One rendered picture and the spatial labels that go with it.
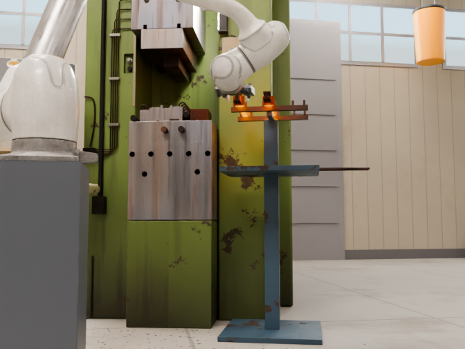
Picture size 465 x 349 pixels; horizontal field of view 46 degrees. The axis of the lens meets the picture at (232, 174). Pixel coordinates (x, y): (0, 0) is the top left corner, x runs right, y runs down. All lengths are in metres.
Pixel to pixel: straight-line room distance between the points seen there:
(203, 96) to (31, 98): 1.76
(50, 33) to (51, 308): 0.77
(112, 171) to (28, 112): 1.39
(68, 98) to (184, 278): 1.25
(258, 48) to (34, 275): 0.96
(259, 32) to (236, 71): 0.14
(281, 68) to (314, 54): 3.96
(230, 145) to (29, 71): 1.41
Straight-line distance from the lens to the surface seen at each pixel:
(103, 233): 2.72
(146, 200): 2.46
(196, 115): 2.52
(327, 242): 6.82
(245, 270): 2.60
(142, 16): 2.70
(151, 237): 2.45
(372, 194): 7.10
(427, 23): 7.09
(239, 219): 2.59
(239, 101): 2.12
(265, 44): 1.78
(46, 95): 1.37
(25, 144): 1.36
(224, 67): 1.73
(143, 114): 2.57
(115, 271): 2.71
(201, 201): 2.41
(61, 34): 1.68
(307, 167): 2.17
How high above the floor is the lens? 0.46
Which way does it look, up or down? 5 degrees up
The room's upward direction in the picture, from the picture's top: straight up
